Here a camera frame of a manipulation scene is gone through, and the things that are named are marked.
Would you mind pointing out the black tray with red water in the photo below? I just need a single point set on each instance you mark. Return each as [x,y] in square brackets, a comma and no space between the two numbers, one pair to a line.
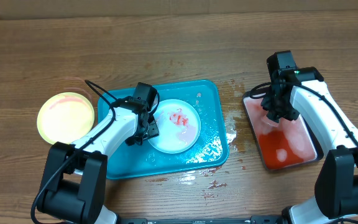
[283,144]

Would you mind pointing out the yellow plate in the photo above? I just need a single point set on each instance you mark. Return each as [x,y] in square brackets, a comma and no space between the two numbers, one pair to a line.
[65,118]

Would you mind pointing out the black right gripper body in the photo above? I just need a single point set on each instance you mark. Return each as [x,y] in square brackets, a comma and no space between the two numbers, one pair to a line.
[279,106]

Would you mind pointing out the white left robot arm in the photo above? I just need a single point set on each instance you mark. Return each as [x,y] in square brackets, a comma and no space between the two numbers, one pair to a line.
[74,179]

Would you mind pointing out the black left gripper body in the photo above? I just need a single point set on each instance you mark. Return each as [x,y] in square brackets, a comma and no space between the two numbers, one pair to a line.
[151,130]

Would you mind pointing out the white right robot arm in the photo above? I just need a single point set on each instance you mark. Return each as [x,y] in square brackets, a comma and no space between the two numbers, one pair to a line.
[294,92]

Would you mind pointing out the teal plastic tray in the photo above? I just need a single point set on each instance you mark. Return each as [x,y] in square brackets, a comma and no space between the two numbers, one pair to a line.
[209,150]

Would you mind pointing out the light blue plate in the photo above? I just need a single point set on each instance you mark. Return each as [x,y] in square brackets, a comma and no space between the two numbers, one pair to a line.
[179,126]

